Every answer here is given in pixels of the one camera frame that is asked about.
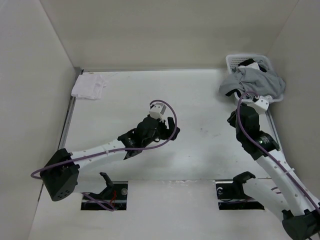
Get white plastic laundry basket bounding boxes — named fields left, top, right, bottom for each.
left=218, top=53, right=286, bottom=103

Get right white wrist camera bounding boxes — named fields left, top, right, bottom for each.
left=250, top=95, right=270, bottom=115

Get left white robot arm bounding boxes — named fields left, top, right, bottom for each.
left=39, top=115, right=181, bottom=202

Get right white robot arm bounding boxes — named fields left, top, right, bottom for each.
left=227, top=104, right=320, bottom=240

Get grey tank top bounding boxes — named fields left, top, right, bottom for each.
left=219, top=68, right=286, bottom=99

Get folded white tank top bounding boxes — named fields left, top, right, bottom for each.
left=71, top=73, right=108, bottom=100

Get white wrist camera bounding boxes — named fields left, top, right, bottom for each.
left=250, top=95, right=270, bottom=115
left=149, top=102, right=167, bottom=122

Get white garment in basket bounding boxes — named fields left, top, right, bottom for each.
left=238, top=62, right=260, bottom=70

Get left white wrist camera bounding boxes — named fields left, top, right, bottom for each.
left=149, top=102, right=167, bottom=122

